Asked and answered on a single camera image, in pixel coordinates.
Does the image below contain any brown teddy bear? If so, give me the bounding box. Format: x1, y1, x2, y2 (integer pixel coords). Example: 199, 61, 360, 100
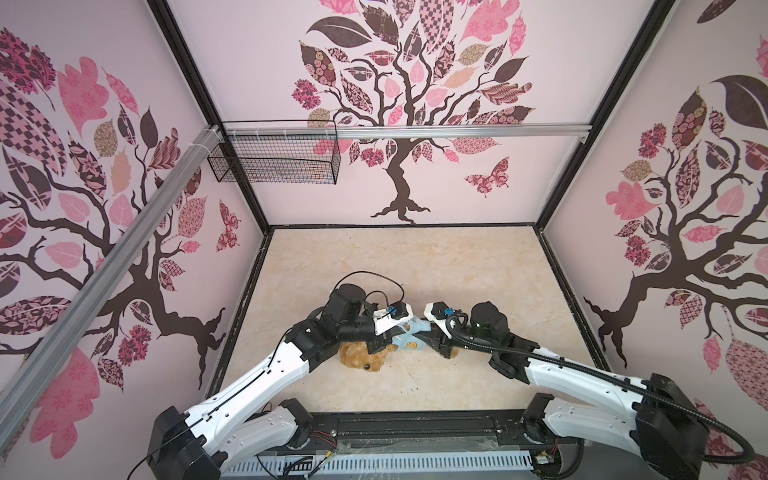
339, 342, 459, 372

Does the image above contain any light blue bear shirt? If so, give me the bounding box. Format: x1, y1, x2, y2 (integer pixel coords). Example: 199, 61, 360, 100
391, 319, 431, 351

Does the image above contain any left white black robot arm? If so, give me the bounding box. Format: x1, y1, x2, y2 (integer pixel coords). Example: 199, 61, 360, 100
145, 284, 416, 479

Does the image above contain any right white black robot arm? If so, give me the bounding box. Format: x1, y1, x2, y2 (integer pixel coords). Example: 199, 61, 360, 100
424, 302, 756, 479

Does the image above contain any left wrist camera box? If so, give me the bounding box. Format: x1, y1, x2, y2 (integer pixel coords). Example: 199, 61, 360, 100
373, 301, 415, 336

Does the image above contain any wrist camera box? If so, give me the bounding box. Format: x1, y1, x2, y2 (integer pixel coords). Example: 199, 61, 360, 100
424, 301, 469, 337
373, 301, 415, 336

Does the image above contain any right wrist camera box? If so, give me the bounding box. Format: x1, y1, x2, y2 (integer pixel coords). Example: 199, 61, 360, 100
424, 301, 469, 337

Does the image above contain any thin black camera cable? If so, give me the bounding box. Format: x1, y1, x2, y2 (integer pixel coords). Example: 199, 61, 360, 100
332, 270, 406, 307

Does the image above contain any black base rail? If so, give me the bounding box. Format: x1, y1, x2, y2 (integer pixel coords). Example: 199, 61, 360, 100
173, 407, 649, 451

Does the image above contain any white slotted cable duct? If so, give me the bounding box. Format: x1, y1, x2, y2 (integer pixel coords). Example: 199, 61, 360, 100
221, 451, 533, 479

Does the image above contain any black wire basket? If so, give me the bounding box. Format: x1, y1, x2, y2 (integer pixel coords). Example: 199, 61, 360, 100
208, 120, 341, 185

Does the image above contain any horizontal aluminium rail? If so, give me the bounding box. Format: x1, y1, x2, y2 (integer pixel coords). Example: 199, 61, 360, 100
225, 122, 592, 140

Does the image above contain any diagonal aluminium rail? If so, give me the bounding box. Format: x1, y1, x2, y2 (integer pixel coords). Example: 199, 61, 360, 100
1, 125, 223, 449

